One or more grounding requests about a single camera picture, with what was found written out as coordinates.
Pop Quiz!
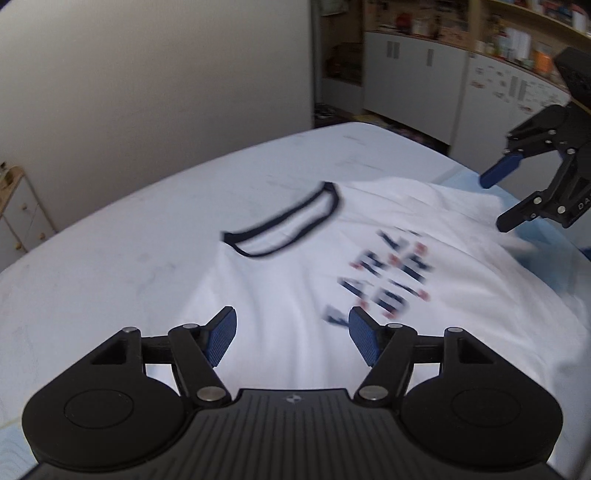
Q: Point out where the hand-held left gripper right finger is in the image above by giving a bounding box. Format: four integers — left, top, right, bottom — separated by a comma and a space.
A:
348, 306, 499, 403

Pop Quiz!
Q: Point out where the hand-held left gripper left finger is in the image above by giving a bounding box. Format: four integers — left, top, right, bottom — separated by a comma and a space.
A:
88, 305, 238, 407

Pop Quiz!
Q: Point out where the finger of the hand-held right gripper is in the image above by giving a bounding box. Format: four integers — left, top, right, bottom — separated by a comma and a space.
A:
480, 105, 575, 189
496, 152, 580, 233

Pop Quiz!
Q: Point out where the white printed t-shirt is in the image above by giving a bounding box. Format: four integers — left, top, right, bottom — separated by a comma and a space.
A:
175, 178, 591, 480

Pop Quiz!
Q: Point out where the wooden shelf with packets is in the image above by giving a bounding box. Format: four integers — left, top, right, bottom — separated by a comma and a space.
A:
468, 0, 591, 84

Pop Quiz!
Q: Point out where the white double-door cabinet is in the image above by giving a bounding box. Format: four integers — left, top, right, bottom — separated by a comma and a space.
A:
362, 30, 468, 148

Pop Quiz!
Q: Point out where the open wooden shelf unit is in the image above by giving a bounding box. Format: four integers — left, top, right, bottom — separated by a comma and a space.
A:
316, 0, 370, 118

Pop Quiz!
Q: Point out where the small wooden drawer cabinet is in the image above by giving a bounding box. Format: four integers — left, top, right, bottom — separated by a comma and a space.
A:
0, 161, 58, 273

